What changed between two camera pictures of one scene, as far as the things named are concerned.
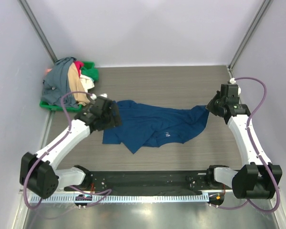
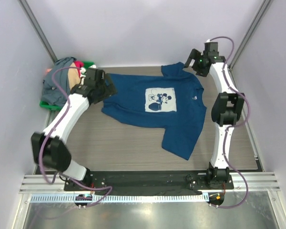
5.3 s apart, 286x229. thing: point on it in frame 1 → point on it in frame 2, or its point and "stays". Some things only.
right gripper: (210, 106) → (193, 54)
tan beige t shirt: (77, 85) stays
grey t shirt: (56, 83) stays
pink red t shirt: (79, 64) stays
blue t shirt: (141, 125) → (171, 100)
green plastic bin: (74, 109) stays
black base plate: (163, 182) stays
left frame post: (32, 19) stays
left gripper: (115, 120) → (109, 90)
